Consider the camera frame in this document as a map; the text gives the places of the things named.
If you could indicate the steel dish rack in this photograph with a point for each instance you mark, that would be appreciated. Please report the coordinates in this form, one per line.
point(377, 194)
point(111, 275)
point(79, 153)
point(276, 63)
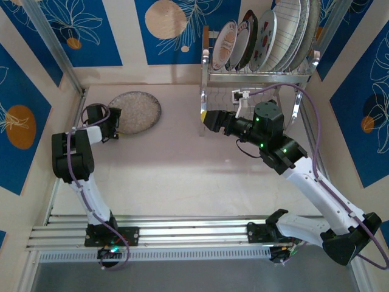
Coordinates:
point(249, 78)

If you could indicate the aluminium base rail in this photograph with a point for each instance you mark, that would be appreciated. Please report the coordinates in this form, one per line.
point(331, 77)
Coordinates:
point(194, 234)

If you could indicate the fruit print plate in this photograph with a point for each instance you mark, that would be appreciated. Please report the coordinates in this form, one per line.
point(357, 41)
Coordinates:
point(263, 39)

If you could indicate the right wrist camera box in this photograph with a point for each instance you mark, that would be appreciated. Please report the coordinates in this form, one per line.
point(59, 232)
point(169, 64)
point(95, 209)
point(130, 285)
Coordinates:
point(236, 95)

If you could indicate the aluminium frame post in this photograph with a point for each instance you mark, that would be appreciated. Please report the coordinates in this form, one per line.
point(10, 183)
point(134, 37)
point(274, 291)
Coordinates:
point(334, 21)
point(54, 42)

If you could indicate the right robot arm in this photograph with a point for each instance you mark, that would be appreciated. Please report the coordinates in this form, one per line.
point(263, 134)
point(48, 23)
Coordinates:
point(319, 194)

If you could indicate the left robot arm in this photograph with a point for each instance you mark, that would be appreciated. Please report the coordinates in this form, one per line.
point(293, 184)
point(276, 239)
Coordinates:
point(91, 197)

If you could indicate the grey speckled dark rimmed plate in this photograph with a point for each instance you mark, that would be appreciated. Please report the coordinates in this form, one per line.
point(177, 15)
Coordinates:
point(136, 112)

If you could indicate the aluminium side rail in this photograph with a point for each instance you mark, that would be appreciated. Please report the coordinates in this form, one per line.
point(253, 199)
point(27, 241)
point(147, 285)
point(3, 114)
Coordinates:
point(79, 107)
point(307, 113)

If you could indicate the grey stoneware plate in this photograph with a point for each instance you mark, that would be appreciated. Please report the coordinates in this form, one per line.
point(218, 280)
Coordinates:
point(311, 27)

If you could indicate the dark brown rimmed plate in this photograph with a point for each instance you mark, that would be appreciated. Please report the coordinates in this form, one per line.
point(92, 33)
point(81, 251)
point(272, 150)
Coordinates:
point(253, 33)

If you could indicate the blue grid line plate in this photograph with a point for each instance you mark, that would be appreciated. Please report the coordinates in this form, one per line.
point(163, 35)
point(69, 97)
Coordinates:
point(284, 33)

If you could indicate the orange sunburst print plate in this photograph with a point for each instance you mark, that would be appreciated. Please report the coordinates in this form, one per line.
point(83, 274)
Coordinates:
point(225, 45)

